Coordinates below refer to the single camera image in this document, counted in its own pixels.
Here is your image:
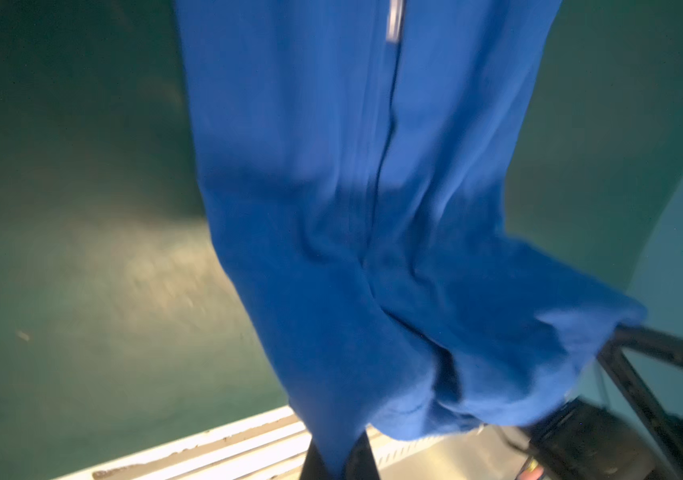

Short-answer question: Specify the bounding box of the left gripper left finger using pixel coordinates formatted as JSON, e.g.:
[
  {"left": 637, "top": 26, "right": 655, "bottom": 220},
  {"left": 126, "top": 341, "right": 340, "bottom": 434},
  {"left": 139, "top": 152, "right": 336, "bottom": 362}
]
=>
[{"left": 299, "top": 441, "right": 332, "bottom": 480}]

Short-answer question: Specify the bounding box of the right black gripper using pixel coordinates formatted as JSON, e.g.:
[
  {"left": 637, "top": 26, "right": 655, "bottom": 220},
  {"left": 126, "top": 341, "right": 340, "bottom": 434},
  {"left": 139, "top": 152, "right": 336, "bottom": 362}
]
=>
[{"left": 523, "top": 327, "right": 683, "bottom": 479}]

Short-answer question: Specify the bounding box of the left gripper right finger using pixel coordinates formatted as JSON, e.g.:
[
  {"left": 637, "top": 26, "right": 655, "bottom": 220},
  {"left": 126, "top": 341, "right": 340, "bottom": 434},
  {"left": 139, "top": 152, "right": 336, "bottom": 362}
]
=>
[{"left": 345, "top": 432, "right": 381, "bottom": 480}]

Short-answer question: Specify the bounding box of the blue printed t-shirt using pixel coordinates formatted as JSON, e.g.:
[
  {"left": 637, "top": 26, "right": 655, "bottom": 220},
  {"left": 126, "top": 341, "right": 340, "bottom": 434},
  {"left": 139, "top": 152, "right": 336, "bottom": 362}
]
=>
[{"left": 175, "top": 1, "right": 645, "bottom": 479}]

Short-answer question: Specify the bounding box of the aluminium front rail frame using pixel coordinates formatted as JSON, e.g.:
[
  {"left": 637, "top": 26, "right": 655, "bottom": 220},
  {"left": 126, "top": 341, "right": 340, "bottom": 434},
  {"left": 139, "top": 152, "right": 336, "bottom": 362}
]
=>
[{"left": 71, "top": 406, "right": 527, "bottom": 479}]

